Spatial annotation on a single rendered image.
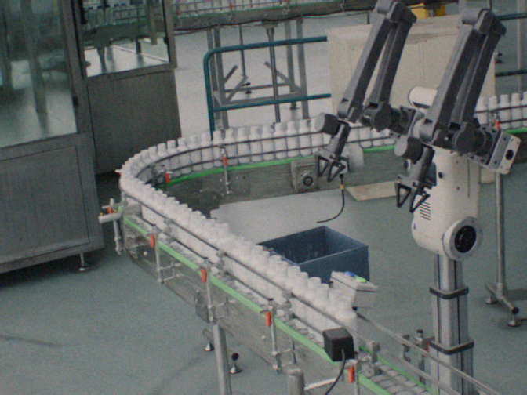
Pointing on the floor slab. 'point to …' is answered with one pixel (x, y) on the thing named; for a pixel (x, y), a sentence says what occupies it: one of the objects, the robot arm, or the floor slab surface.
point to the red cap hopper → (257, 85)
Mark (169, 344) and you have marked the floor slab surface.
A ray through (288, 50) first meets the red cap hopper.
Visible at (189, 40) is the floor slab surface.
